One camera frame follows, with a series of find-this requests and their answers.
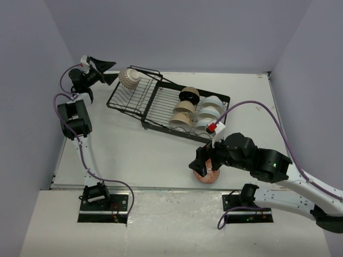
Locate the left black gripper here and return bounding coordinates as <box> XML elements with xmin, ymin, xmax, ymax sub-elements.
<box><xmin>84</xmin><ymin>58</ymin><xmax>119</xmax><ymax>88</ymax></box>

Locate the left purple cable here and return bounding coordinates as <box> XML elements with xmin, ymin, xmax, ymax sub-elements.
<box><xmin>53</xmin><ymin>63</ymin><xmax>137</xmax><ymax>223</ymax></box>

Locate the near white bowl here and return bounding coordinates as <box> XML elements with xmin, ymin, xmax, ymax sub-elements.
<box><xmin>193</xmin><ymin>118</ymin><xmax>215</xmax><ymax>136</ymax></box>

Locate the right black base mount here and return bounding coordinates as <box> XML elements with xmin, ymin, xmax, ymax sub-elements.
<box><xmin>222</xmin><ymin>191</ymin><xmax>273</xmax><ymax>224</ymax></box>

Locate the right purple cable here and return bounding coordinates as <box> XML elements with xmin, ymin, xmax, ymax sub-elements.
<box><xmin>217</xmin><ymin>100</ymin><xmax>343</xmax><ymax>231</ymax></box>

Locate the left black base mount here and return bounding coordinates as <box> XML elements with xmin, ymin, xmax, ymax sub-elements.
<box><xmin>77</xmin><ymin>182</ymin><xmax>129</xmax><ymax>224</ymax></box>

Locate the tan bowl with leaf motif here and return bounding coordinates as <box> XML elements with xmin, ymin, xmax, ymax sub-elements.
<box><xmin>169</xmin><ymin>112</ymin><xmax>192</xmax><ymax>132</ymax></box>

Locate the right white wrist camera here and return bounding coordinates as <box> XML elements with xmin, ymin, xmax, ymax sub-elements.
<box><xmin>205</xmin><ymin>120</ymin><xmax>226</xmax><ymax>148</ymax></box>

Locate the black wire dish rack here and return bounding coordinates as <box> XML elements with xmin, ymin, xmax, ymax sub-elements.
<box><xmin>107</xmin><ymin>65</ymin><xmax>231</xmax><ymax>148</ymax></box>

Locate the plain tan bowl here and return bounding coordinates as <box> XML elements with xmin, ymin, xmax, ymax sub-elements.
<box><xmin>173</xmin><ymin>100</ymin><xmax>196</xmax><ymax>118</ymax></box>

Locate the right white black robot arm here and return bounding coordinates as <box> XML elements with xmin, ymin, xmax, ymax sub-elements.
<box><xmin>189</xmin><ymin>133</ymin><xmax>342</xmax><ymax>233</ymax></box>

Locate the far white bowl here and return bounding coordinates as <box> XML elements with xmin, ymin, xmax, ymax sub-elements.
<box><xmin>201</xmin><ymin>95</ymin><xmax>223</xmax><ymax>112</ymax></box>

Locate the red patterned bowl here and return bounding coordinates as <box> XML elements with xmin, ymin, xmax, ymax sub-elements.
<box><xmin>193</xmin><ymin>159</ymin><xmax>220</xmax><ymax>184</ymax></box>

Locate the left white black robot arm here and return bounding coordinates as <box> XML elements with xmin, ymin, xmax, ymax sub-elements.
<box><xmin>54</xmin><ymin>55</ymin><xmax>118</xmax><ymax>210</ymax></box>

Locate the purple cable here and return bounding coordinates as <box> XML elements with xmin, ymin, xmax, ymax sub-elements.
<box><xmin>217</xmin><ymin>100</ymin><xmax>343</xmax><ymax>231</ymax></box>
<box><xmin>53</xmin><ymin>63</ymin><xmax>137</xmax><ymax>223</ymax></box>

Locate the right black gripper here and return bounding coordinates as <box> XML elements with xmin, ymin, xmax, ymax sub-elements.
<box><xmin>189</xmin><ymin>131</ymin><xmax>250</xmax><ymax>177</ymax></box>

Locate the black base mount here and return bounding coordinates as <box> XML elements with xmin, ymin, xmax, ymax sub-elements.
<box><xmin>222</xmin><ymin>191</ymin><xmax>273</xmax><ymax>224</ymax></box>
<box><xmin>77</xmin><ymin>182</ymin><xmax>129</xmax><ymax>224</ymax></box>

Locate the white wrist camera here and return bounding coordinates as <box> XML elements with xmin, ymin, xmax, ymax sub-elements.
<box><xmin>205</xmin><ymin>120</ymin><xmax>226</xmax><ymax>148</ymax></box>
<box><xmin>80</xmin><ymin>55</ymin><xmax>92</xmax><ymax>73</ymax></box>

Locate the middle white bowl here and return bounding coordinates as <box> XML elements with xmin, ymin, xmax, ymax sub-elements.
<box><xmin>197</xmin><ymin>106</ymin><xmax>221</xmax><ymax>120</ymax></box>

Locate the black glazed tan bowl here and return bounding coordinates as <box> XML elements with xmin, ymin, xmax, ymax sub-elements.
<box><xmin>179</xmin><ymin>87</ymin><xmax>200</xmax><ymax>105</ymax></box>

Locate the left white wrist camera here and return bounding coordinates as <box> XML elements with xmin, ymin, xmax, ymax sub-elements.
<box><xmin>80</xmin><ymin>55</ymin><xmax>92</xmax><ymax>73</ymax></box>

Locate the brown dotted white bowl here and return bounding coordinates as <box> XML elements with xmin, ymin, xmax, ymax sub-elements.
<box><xmin>118</xmin><ymin>68</ymin><xmax>140</xmax><ymax>90</ymax></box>

